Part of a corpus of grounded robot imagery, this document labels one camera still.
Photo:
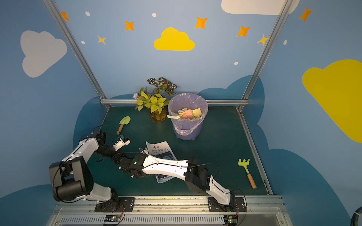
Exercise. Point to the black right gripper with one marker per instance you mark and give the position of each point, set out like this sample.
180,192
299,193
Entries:
129,166

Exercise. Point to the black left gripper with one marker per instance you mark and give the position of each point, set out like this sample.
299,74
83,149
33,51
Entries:
112,154

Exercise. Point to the book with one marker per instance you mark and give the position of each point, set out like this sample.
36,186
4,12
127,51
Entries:
163,151

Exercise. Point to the long pale green sticky note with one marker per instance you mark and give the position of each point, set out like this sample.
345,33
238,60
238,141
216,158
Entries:
173,117

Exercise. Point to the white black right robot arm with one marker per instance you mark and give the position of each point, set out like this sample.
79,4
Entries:
196,176

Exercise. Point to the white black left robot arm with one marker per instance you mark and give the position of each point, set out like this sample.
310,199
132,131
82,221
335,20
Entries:
71,178

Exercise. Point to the discarded sticky notes pile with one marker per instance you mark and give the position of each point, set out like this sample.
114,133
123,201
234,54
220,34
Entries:
189,114

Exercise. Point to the left controller board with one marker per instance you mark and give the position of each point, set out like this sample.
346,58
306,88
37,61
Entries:
112,219

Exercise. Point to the controller board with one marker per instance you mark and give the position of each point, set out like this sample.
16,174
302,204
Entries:
230,220
112,219

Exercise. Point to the lilac bin liner bag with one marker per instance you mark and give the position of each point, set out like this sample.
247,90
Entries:
181,124

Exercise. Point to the purple trash bin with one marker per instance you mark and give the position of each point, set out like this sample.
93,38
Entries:
187,130

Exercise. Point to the glass vase with plants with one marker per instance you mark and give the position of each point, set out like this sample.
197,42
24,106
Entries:
155,102

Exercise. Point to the right controller board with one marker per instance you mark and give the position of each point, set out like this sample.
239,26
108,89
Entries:
230,220

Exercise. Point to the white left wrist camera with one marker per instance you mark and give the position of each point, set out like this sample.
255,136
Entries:
120,142

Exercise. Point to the green trowel wooden handle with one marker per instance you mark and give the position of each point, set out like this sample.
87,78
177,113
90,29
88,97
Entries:
122,123

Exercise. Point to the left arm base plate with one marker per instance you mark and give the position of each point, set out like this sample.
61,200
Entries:
125,204

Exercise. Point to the aluminium front rail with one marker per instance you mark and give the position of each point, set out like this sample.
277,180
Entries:
175,211

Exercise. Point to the green rake wooden handle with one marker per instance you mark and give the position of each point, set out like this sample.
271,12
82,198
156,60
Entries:
244,163

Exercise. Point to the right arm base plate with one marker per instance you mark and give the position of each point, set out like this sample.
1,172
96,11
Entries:
238,204

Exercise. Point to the left aluminium upright post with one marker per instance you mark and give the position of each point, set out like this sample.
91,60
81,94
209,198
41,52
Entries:
61,23

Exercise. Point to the aluminium upright post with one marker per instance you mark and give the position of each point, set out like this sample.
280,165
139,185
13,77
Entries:
61,23
278,26

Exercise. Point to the right aluminium upright post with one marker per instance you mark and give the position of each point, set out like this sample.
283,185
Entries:
278,26

